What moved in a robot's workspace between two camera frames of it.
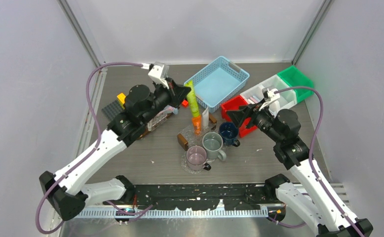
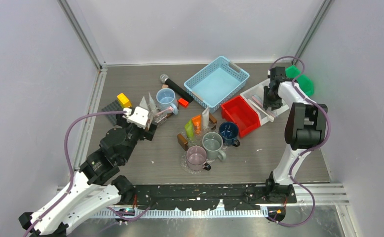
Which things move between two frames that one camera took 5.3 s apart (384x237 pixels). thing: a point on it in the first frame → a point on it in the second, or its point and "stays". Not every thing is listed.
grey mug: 212,141 stays
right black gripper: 252,111 → 268,103
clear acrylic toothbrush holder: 156,120 stays
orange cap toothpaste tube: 205,118 stays
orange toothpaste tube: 197,122 stays
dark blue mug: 228,131 stays
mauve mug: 196,157 stays
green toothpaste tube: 191,99 → 189,129
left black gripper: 176,93 → 147,135
